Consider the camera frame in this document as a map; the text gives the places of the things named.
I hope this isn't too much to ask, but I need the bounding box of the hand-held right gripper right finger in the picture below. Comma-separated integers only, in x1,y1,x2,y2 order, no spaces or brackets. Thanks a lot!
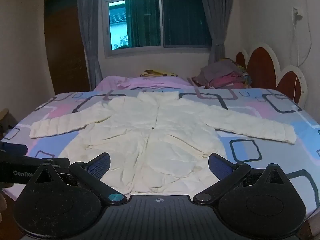
193,153,287,205

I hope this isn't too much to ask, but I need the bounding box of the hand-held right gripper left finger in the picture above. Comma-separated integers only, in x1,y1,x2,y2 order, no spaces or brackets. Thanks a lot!
32,152,127,205

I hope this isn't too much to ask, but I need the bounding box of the white puffer jacket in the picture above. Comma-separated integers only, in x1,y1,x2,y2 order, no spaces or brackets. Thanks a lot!
29,91,297,195

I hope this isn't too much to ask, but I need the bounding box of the pile of folded clothes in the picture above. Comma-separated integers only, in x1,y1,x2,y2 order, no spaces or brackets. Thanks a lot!
191,58,252,89

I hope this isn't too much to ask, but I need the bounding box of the bed with patterned sheet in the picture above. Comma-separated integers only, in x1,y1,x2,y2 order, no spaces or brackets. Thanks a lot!
0,76,320,220

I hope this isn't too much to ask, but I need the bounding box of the wooden furniture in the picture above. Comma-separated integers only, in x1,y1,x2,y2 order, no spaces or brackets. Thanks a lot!
0,109,10,130

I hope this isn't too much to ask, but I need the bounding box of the pink blanket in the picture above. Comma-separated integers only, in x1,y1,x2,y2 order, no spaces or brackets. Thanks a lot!
94,76,200,92

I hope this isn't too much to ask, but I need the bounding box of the yellow printed pillow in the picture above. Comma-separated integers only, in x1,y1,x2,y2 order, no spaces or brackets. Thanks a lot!
139,69,179,78

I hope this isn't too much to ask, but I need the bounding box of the red and white headboard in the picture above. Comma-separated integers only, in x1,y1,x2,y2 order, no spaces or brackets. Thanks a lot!
235,42,308,108

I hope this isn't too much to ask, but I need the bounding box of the brown wooden door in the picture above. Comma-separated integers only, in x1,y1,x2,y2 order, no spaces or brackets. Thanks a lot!
44,0,90,95

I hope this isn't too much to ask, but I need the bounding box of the grey curtain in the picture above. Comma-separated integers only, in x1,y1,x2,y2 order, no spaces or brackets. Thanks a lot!
76,0,107,90
197,0,234,65

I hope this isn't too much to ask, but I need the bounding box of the sliding glass window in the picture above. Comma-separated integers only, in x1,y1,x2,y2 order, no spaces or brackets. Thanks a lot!
102,0,213,58

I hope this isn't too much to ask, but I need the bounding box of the white power cable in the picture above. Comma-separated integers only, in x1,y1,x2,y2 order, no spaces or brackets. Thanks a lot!
290,0,314,104

